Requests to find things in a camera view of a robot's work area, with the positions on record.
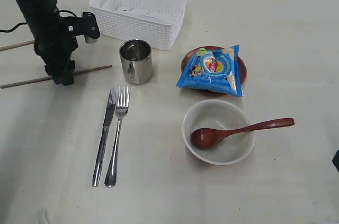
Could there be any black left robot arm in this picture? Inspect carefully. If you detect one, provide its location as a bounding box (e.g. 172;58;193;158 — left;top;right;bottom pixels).
16;0;77;86

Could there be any steel fork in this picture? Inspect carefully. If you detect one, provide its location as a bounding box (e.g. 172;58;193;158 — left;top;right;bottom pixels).
104;86;130;187

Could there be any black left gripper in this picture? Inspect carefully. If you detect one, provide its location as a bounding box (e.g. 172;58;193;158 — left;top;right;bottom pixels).
34;17;78;86

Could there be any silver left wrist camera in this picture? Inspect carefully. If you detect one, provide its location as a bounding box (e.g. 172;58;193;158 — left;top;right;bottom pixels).
63;11;100;44

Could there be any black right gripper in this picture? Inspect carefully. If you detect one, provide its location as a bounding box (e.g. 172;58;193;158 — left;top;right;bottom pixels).
332;150;339;172

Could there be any steel table knife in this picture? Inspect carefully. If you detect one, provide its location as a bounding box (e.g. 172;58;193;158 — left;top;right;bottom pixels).
92;88;117;187

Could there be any wooden chopstick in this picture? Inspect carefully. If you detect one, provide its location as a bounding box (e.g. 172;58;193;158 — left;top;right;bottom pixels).
0;40;34;51
1;65;112;89

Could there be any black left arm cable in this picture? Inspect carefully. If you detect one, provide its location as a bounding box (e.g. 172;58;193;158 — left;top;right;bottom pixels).
0;9;80;33

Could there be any white perforated plastic basket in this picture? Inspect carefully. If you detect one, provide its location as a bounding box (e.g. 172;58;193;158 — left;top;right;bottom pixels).
89;0;187;51

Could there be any brown wooden spoon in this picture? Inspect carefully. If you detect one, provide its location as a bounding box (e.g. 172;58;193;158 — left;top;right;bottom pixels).
190;118;295;149

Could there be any blue snack packet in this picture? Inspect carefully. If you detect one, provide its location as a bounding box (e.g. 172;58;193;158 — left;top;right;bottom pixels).
176;45;243;97

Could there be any grey ceramic bowl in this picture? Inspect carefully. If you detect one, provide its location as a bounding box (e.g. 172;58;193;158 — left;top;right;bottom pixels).
181;99;255;165

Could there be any steel cup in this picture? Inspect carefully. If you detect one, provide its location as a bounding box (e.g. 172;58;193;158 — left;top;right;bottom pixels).
119;39;153;84

